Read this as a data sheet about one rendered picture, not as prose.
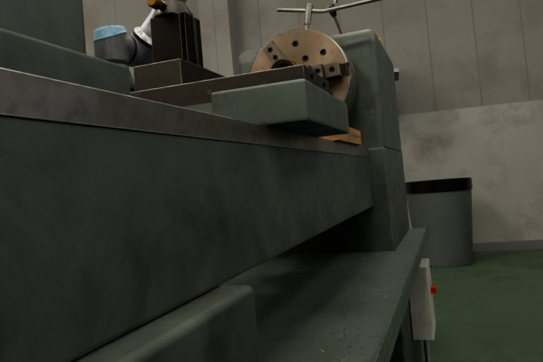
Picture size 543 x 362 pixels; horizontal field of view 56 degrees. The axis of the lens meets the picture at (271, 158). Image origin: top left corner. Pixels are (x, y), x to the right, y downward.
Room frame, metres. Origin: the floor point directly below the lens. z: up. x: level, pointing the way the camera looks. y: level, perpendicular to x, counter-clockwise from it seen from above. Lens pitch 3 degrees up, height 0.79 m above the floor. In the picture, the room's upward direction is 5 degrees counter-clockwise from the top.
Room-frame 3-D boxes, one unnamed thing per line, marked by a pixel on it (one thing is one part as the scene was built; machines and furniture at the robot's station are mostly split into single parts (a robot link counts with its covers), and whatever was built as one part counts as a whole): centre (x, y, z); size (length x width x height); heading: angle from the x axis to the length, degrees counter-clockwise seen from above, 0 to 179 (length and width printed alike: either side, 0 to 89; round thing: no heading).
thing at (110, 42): (1.81, 0.54, 1.33); 0.13 x 0.12 x 0.14; 152
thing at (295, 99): (0.92, 0.14, 0.89); 0.53 x 0.30 x 0.06; 71
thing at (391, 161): (1.93, -0.23, 0.43); 0.60 x 0.48 x 0.86; 161
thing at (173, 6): (0.98, 0.17, 1.13); 0.08 x 0.08 x 0.03
